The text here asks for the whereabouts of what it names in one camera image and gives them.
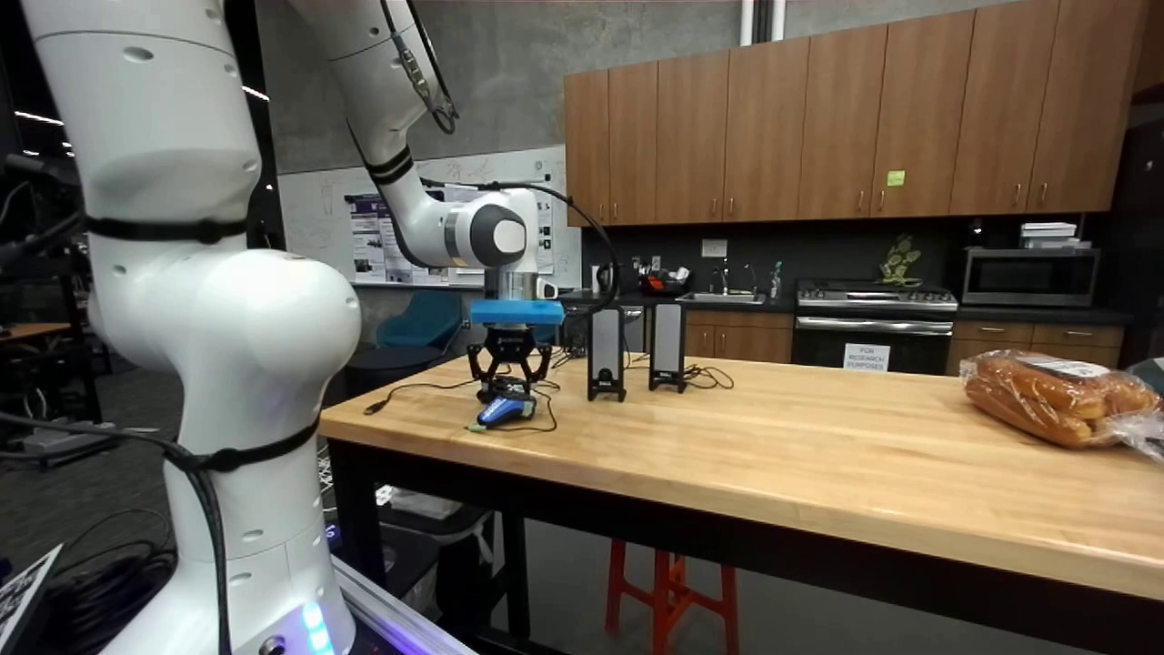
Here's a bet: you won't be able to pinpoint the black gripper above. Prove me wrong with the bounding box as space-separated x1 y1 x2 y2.
467 321 553 407

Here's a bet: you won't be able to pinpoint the blue and white game controller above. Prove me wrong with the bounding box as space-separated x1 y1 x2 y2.
474 382 542 434

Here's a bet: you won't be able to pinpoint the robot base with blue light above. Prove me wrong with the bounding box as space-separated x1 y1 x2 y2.
257 551 480 655

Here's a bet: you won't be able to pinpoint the black stand left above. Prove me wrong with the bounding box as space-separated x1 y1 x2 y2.
582 298 628 405

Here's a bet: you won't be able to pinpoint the black stand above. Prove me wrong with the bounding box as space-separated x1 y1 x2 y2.
582 298 628 405
645 296 690 397

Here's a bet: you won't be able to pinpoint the teal chair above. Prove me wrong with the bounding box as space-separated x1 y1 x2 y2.
369 286 474 356

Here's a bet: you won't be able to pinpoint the black stand right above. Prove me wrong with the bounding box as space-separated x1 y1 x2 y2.
645 296 690 397

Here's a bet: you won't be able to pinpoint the white printed poster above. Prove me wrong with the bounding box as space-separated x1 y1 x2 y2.
342 188 421 289

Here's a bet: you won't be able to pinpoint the red and black bowl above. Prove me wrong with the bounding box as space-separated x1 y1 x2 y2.
632 254 700 303

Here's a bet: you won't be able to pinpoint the wooden base cabinet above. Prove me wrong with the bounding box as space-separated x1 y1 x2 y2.
685 306 798 365
945 317 1131 373

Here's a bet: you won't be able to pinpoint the orange metal stool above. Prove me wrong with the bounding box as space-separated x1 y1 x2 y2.
605 538 746 655

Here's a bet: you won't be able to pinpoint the white paper sign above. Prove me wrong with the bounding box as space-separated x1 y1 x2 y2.
839 338 896 373

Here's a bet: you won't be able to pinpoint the stainless steel oven range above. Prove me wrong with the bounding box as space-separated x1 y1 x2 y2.
791 281 963 378

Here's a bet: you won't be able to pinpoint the small green plant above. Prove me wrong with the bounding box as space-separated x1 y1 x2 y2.
882 234 928 289

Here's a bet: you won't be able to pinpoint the grey box device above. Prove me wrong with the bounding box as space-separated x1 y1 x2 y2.
0 416 125 470

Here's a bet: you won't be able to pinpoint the silver microwave oven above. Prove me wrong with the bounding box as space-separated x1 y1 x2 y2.
957 245 1105 310

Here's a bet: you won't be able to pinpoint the bagged bread loaf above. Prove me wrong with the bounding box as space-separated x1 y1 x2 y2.
962 346 1164 464

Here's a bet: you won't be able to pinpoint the white stack of items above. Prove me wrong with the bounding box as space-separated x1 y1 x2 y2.
1020 219 1085 249

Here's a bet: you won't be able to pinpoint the thin black cable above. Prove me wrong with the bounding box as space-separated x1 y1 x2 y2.
532 382 565 435
361 346 575 417

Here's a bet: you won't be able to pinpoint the black speaker cable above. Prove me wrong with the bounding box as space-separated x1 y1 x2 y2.
685 356 738 393

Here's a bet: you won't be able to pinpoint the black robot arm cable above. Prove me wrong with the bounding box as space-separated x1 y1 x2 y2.
149 435 240 655

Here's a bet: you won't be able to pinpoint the wooden wall cabinets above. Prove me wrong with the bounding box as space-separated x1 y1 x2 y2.
559 0 1154 234

